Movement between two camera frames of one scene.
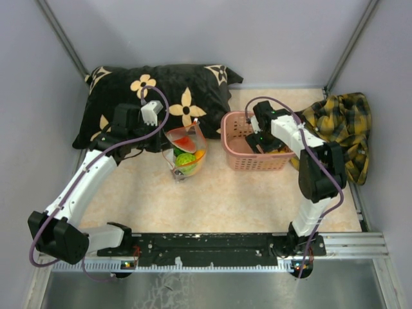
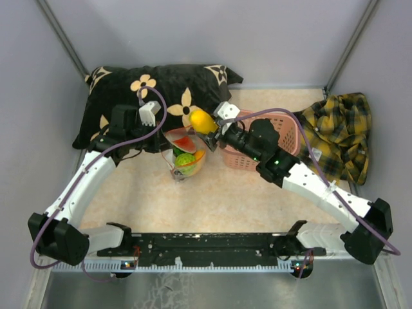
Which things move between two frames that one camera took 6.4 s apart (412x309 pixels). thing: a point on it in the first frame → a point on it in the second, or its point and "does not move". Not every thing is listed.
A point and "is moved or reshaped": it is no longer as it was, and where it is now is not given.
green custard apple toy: x=185 y=161 does not move
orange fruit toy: x=280 y=152 is moved or reshaped
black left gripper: x=156 y=147 does not move
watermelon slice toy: x=186 y=143 does not move
